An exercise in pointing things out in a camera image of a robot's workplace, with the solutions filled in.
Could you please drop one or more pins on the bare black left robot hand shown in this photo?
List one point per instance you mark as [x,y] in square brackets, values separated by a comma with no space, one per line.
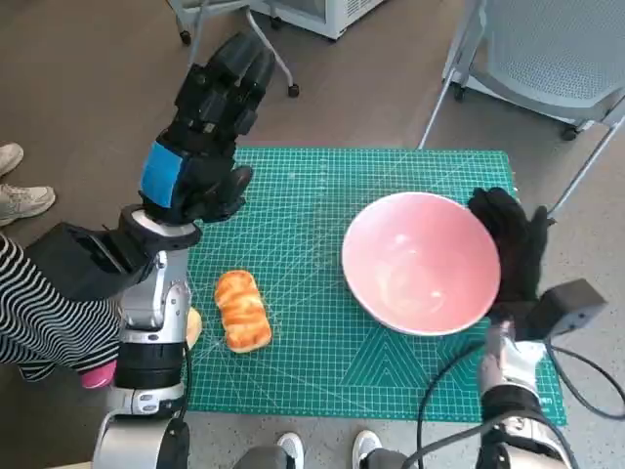
[158,173]

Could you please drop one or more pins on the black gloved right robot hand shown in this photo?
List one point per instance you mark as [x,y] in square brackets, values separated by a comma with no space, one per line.
[517,254]

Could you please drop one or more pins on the pink bowl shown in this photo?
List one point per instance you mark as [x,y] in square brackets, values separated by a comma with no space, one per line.
[420,264]

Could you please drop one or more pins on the round bun toy bread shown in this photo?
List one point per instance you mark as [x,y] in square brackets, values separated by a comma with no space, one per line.
[194,327]

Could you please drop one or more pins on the striped loaf toy bread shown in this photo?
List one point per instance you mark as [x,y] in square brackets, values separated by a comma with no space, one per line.
[241,312]

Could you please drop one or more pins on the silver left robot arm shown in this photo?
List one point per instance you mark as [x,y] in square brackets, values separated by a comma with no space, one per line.
[146,303]

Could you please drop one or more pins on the person's foot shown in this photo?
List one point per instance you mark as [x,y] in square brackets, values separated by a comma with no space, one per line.
[97,378]
[291,449]
[9,158]
[24,202]
[367,447]

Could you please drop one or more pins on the green cutting mat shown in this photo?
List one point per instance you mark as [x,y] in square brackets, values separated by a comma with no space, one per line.
[303,220]

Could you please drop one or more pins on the grey mesh chair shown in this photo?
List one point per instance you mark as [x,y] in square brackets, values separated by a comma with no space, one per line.
[547,58]

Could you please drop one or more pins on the white appliance cabinet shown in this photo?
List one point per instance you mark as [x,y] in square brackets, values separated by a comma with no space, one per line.
[337,19]

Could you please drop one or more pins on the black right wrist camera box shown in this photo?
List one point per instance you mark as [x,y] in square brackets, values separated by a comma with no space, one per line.
[566,308]

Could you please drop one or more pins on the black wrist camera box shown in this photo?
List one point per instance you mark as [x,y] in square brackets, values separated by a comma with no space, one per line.
[73,264]
[566,308]

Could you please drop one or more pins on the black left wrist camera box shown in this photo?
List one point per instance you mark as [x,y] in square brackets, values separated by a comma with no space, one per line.
[73,264]

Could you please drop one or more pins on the grey chair frame with casters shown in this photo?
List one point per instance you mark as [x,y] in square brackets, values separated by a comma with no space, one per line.
[293,90]

